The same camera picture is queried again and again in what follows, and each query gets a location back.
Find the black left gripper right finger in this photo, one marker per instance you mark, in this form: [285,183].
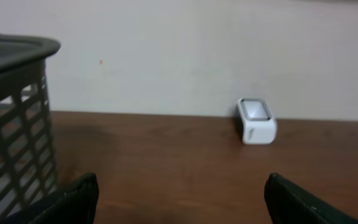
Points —
[289,203]

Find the grey plastic mesh basket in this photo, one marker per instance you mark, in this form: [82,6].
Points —
[27,159]

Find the white barcode scanner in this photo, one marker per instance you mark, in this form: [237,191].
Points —
[259,126]

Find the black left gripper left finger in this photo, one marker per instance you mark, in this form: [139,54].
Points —
[73,204]

